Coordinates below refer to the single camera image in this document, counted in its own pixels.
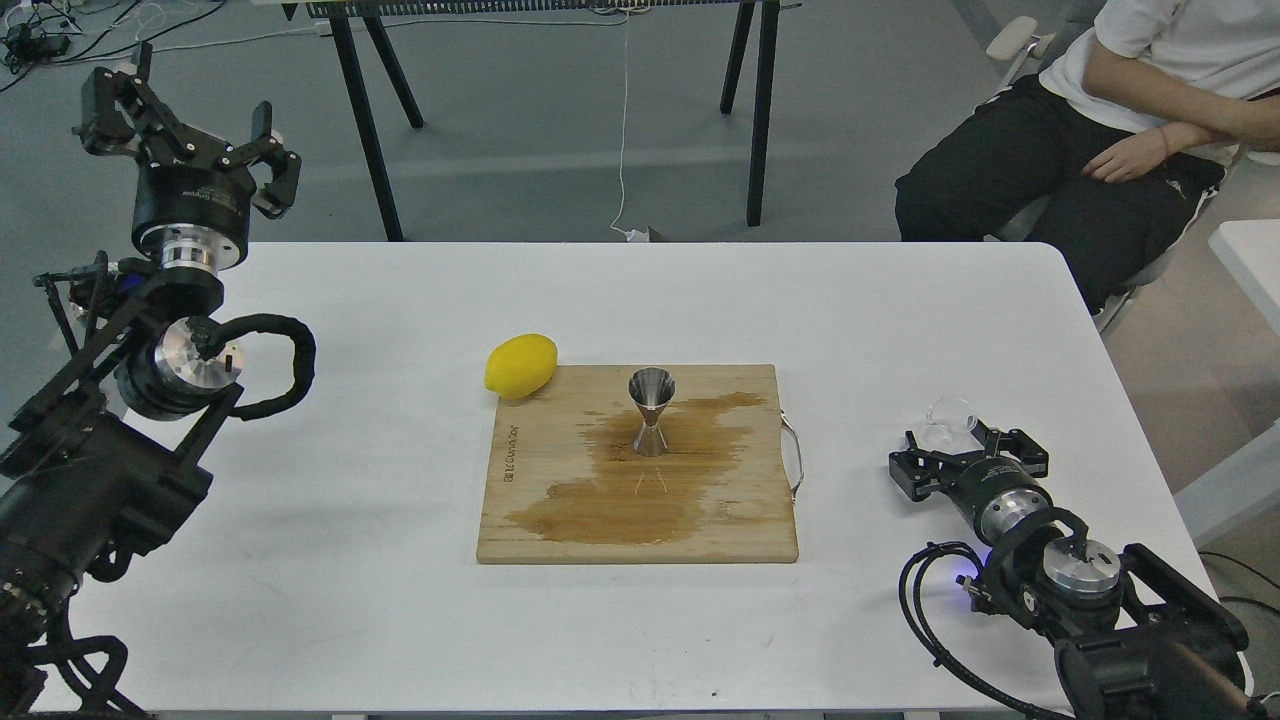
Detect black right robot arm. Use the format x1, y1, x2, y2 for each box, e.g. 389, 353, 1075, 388
888, 418, 1268, 719

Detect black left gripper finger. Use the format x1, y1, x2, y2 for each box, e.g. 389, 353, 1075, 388
221, 101, 302, 220
73, 41, 221, 167

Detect clear glass measuring cup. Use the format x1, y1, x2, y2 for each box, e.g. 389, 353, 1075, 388
915, 395, 982, 455

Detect yellow lemon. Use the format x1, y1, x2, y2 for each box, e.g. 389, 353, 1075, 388
483, 333, 558, 400

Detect person left hand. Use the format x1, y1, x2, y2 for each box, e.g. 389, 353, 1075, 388
1082, 127, 1172, 183

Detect steel double jigger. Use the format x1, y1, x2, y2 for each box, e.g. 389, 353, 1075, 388
628, 366, 677, 457

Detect white hanging cable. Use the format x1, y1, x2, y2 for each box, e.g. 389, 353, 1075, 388
611, 10, 652, 243

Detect white office chair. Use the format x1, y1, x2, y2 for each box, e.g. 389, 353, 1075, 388
986, 15, 1057, 92

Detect wooden cutting board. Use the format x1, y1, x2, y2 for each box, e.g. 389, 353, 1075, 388
476, 364, 799, 565

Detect seated person white shirt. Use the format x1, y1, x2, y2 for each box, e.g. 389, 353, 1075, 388
895, 1, 1279, 314

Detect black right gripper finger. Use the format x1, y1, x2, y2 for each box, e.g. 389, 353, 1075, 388
970, 418, 1050, 479
888, 430, 966, 502

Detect black cables on floor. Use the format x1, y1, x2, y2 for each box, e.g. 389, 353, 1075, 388
0, 0, 230, 96

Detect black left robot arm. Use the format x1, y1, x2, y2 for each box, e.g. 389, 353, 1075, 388
1, 42, 317, 719

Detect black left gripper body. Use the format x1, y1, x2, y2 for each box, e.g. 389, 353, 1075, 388
131, 164, 252, 272

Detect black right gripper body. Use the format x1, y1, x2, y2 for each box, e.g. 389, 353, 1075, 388
945, 457, 1053, 546

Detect black leg background table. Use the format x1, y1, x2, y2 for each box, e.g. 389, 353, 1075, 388
250, 0, 803, 243

